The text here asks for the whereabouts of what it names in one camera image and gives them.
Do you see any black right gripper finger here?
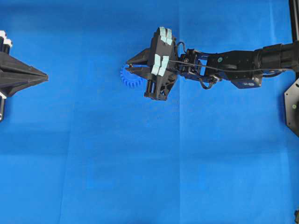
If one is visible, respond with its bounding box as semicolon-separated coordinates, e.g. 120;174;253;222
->
127;48;152;65
127;67;152;80

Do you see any dark object at corner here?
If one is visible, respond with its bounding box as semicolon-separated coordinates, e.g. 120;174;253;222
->
294;210;299;224

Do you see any blue plastic small gear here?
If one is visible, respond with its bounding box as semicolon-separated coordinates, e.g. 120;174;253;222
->
120;64;143;88

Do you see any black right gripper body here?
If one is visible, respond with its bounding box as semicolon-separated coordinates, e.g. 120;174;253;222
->
144;27;178;101

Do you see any blue table cloth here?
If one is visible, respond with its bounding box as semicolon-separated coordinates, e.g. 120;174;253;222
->
0;0;299;224

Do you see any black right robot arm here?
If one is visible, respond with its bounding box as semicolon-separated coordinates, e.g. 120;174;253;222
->
126;27;299;101

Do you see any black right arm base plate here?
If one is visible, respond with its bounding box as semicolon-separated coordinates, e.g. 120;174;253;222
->
284;79;299;136

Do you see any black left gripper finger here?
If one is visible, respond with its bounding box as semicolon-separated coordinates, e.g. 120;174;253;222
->
0;72;48;97
0;52;48;79

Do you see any black aluminium frame post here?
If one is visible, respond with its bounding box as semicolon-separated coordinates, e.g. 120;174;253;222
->
289;0;299;42

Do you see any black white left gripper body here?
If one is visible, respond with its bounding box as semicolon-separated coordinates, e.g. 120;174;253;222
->
0;30;12;121

